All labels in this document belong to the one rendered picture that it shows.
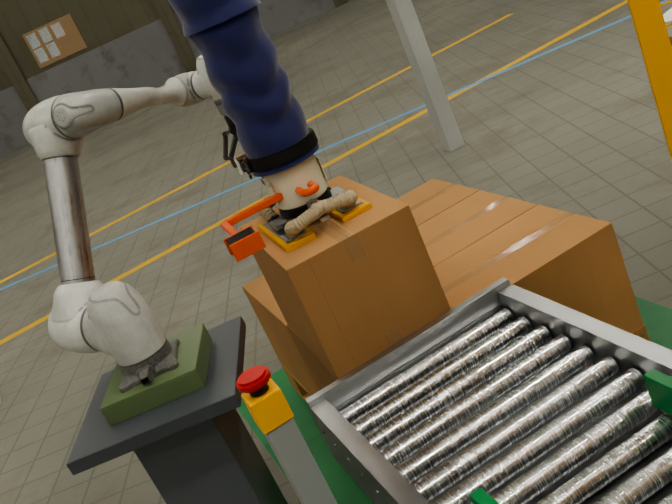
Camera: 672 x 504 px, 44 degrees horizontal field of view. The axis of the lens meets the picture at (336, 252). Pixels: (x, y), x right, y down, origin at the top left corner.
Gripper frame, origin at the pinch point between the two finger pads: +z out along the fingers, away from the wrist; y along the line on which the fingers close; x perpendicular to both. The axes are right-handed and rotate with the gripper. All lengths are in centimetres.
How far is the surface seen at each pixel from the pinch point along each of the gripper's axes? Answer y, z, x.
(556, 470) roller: 5, 55, -147
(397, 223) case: 17, 18, -71
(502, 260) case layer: 51, 54, -52
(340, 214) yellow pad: 7, 13, -55
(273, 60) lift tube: 8, -36, -50
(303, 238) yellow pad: -7, 13, -58
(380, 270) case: 7, 28, -71
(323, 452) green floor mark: -27, 109, -10
